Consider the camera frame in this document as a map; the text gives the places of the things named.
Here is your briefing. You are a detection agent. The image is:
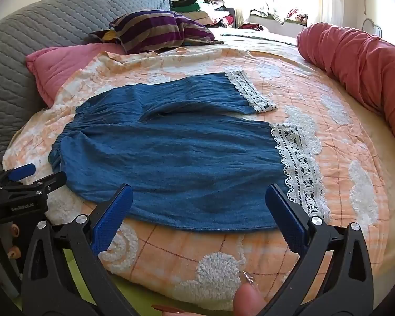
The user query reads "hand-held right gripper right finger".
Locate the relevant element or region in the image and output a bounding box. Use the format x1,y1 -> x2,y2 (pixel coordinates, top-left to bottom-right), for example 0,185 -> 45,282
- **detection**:
265,183 -> 375,316

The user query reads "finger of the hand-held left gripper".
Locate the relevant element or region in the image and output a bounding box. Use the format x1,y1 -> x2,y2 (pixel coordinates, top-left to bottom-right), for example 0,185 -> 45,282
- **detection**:
31,171 -> 68,195
6,162 -> 37,183

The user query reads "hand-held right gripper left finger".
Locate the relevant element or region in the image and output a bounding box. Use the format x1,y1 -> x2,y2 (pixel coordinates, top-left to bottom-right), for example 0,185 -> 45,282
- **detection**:
21,184 -> 139,316

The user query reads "blue denim pants lace trim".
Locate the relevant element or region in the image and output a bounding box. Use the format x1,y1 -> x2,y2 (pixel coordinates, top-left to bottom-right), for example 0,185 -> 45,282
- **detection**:
48,70 -> 332,234

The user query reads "person's right hand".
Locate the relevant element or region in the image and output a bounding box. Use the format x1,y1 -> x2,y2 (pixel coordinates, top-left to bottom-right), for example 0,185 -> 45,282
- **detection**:
151,271 -> 267,316

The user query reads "yellow-green sheet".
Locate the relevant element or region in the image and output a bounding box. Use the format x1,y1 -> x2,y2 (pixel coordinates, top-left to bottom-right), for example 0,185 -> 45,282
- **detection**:
13,248 -> 238,316

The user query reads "orange white tufted blanket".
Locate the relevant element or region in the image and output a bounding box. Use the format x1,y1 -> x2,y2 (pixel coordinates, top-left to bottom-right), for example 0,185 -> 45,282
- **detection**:
2,47 -> 392,305

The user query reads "pink pillow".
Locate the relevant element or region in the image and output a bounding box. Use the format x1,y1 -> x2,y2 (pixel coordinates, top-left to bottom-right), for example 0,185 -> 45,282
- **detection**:
26,43 -> 127,108

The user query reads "cream bed sheet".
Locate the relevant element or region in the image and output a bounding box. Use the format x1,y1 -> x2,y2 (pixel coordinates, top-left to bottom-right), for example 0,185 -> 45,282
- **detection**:
214,28 -> 395,270

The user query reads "grey quilted headboard cushion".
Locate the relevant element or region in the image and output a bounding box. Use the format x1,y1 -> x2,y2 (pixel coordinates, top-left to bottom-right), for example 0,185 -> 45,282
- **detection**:
0,0 -> 172,165

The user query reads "red bolster pillow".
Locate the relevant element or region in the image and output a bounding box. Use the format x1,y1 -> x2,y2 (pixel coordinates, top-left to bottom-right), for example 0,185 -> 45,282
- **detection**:
296,22 -> 395,159

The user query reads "purple striped cloth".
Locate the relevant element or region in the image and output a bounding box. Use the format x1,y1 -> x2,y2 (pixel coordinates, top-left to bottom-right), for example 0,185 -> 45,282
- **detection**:
90,10 -> 224,55

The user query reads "pile of clothes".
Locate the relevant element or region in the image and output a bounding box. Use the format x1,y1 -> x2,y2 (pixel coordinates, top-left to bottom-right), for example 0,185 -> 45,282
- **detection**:
169,0 -> 308,30

